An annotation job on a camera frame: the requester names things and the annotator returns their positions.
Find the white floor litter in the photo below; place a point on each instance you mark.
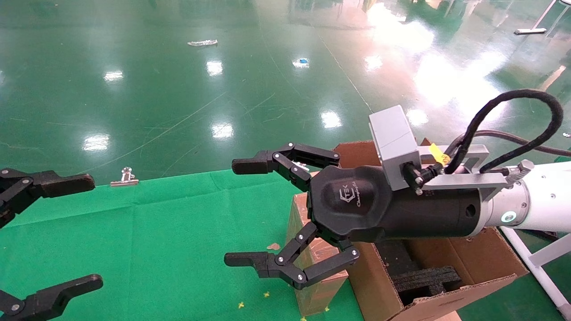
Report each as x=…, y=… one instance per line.
x=202, y=43

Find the white pipe frame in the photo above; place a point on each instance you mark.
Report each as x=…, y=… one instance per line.
x=542, y=272

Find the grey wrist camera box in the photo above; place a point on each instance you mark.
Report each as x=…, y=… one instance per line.
x=395, y=142

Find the white bar on floor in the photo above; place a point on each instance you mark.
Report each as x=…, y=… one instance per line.
x=530, y=31

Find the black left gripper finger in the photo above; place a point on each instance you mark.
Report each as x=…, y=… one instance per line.
x=49, y=298
x=62, y=183

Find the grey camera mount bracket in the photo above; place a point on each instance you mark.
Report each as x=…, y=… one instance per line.
x=464, y=180

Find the green table cloth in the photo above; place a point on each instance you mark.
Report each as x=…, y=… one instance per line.
x=156, y=245

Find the small brown cardboard box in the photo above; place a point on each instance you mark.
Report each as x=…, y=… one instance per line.
x=314, y=296

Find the black foam insert block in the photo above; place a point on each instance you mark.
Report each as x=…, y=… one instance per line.
x=428, y=278

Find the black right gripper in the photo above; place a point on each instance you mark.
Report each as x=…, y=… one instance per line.
x=357, y=205

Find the large open cardboard carton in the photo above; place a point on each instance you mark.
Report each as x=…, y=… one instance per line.
x=473, y=263

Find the small cardboard scrap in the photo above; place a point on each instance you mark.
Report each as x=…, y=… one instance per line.
x=273, y=246

